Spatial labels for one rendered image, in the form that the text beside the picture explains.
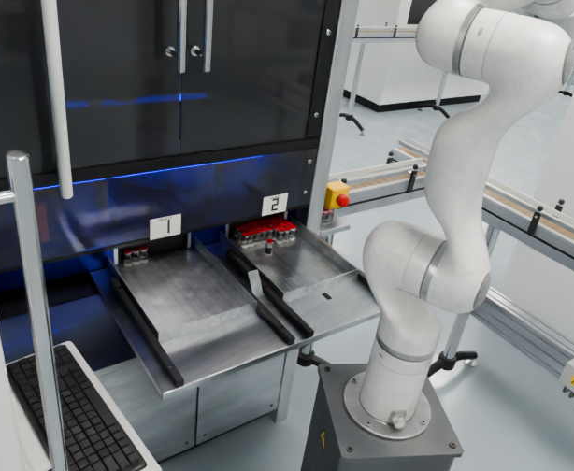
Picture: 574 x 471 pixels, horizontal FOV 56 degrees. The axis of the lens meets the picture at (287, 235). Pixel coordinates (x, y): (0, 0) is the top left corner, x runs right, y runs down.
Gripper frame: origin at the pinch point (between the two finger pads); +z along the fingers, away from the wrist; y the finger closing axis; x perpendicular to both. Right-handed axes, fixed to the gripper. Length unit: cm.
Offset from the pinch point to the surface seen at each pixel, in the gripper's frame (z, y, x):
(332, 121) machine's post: 3, -58, 1
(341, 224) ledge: 34, -66, -22
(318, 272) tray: 9, -68, -41
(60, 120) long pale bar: -62, -96, -16
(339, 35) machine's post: -13, -50, 17
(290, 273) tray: 4, -75, -41
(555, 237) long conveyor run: 62, 1, -31
